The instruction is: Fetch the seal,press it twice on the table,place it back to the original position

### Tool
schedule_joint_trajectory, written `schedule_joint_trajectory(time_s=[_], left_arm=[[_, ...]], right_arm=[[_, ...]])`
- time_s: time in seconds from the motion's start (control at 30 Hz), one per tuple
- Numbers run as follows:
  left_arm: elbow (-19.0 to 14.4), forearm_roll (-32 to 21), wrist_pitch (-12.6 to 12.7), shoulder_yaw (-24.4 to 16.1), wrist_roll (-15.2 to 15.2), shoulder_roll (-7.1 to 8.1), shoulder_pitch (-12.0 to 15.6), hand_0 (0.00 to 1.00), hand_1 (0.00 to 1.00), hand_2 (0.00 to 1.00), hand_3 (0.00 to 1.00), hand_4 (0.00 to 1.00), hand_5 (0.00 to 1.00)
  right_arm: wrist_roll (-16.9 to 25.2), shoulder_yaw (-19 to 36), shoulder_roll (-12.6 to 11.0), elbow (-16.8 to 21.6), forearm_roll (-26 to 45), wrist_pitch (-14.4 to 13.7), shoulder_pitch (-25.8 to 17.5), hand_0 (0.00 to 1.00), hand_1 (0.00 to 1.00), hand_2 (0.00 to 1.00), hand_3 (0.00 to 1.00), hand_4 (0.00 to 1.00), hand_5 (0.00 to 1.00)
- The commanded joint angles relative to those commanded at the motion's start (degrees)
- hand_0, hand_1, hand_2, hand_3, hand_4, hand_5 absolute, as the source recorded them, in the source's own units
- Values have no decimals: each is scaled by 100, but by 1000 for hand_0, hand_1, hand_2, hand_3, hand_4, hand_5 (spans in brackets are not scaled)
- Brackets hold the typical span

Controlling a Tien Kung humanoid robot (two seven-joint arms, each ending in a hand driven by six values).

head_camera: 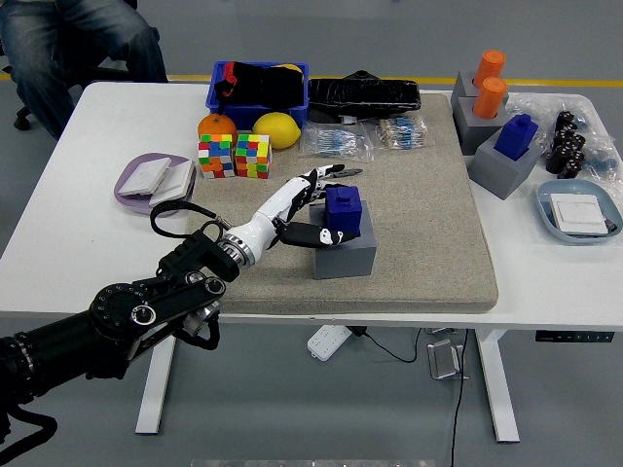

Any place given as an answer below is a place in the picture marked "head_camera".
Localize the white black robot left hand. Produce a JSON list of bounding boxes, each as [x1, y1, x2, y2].
[[241, 163, 362, 258]]

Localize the blue square seal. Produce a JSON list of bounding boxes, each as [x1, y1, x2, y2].
[[493, 114, 540, 162], [323, 185, 364, 240]]

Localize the grey seal holder block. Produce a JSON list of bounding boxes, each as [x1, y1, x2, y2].
[[468, 126, 544, 200], [452, 95, 510, 157], [309, 201, 379, 281], [450, 71, 510, 118]]

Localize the orange round seal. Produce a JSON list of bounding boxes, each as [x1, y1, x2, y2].
[[472, 76, 508, 121], [472, 49, 507, 89]]

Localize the multicolour puzzle cube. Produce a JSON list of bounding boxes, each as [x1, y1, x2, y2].
[[198, 133, 237, 180], [234, 132, 273, 180]]

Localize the yellow lemon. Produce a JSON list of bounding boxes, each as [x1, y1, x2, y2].
[[251, 111, 302, 151]]

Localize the clear bag blue resistors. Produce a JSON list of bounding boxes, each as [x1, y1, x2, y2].
[[297, 121, 377, 163]]

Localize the blue plastic bin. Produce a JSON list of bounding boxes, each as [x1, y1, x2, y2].
[[204, 59, 312, 131]]

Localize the orange fruit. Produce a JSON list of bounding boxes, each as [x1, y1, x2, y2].
[[197, 113, 238, 147]]

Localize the black red cloth pouch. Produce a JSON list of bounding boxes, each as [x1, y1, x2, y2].
[[213, 60, 307, 109]]

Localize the purple plate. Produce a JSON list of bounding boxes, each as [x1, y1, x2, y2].
[[113, 152, 198, 218]]

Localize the white power strip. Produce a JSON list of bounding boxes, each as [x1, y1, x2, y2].
[[306, 324, 352, 362]]

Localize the grey-brown mat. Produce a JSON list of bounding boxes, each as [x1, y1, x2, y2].
[[174, 92, 500, 315]]

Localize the clear bag tan resistors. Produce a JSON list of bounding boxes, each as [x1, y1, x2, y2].
[[372, 116, 432, 151]]

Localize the white table leg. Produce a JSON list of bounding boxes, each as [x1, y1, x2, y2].
[[474, 328, 521, 444], [134, 333, 177, 436]]

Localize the person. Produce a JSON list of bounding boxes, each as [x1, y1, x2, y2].
[[0, 0, 169, 140]]

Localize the light blue plate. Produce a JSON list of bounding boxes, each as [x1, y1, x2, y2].
[[534, 179, 623, 246]]

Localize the clear bag black capacitors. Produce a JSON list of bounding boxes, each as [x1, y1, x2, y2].
[[544, 109, 589, 180]]

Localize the black table control panel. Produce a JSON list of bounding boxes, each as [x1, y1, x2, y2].
[[534, 330, 614, 343]]

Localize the clear bag blue parts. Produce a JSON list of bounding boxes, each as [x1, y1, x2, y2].
[[581, 140, 623, 184]]

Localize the white switch panel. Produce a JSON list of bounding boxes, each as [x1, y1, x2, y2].
[[549, 193, 613, 238], [118, 157, 173, 198], [148, 160, 196, 209]]

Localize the black power cable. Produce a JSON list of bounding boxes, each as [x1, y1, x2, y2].
[[350, 326, 471, 467]]

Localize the silver metal bracket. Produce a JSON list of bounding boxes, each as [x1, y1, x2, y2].
[[425, 339, 471, 381]]

